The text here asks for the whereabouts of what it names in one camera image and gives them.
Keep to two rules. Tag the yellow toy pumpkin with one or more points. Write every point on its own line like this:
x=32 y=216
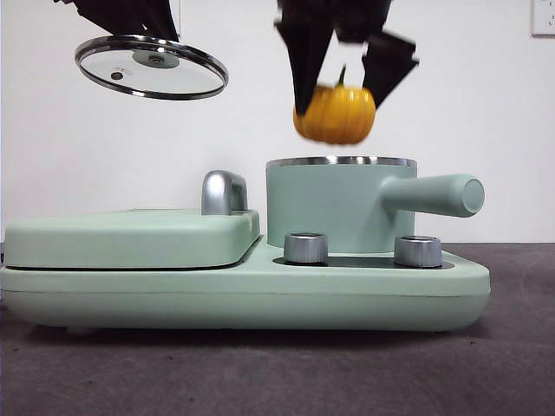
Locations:
x=338 y=117

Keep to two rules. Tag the mint green breakfast machine base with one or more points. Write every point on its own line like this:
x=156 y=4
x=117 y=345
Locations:
x=173 y=299

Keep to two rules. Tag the glass lid with green knob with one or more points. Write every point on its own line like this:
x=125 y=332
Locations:
x=173 y=82

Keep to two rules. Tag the white wall outlet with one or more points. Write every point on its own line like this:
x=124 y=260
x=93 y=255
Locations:
x=544 y=17

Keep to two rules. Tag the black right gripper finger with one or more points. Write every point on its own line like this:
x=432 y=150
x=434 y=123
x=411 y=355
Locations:
x=386 y=65
x=305 y=60

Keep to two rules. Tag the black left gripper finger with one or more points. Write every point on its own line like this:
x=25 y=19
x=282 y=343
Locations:
x=161 y=21
x=112 y=13

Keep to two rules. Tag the silver control knob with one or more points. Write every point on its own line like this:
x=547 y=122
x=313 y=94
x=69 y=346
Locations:
x=417 y=252
x=304 y=249

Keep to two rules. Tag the mint green steamer pot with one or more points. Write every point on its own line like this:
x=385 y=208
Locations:
x=329 y=203

